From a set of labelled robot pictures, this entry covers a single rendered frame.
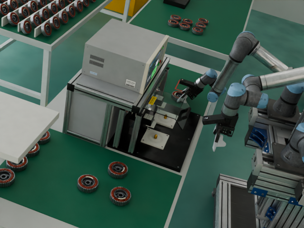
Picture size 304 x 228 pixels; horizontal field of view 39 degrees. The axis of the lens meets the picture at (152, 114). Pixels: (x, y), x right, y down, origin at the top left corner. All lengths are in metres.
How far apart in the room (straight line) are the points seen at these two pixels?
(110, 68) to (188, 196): 1.47
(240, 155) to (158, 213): 1.96
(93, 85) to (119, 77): 0.16
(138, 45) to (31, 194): 1.03
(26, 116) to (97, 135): 0.67
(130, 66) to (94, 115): 0.36
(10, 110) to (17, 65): 2.68
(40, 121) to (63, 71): 2.72
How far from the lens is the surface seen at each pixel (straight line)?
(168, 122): 2.89
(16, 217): 2.22
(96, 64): 2.50
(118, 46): 2.50
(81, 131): 2.63
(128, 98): 2.42
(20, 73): 4.62
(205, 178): 3.75
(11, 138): 1.93
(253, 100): 2.04
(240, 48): 2.78
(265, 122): 2.91
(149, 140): 2.69
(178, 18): 4.49
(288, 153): 2.48
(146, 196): 2.39
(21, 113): 2.07
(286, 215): 3.04
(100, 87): 2.47
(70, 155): 2.54
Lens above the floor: 2.46
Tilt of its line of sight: 35 degrees down
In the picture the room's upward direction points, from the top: 14 degrees clockwise
